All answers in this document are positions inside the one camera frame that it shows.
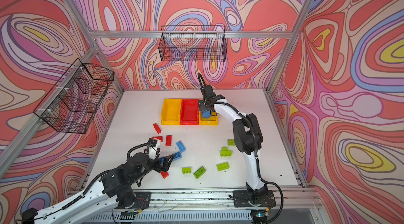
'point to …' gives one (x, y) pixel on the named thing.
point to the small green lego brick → (231, 142)
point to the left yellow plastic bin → (171, 112)
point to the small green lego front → (186, 170)
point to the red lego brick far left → (157, 128)
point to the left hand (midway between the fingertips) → (169, 153)
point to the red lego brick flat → (159, 138)
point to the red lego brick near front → (164, 174)
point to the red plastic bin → (189, 112)
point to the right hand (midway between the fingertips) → (209, 107)
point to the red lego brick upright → (168, 140)
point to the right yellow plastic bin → (213, 120)
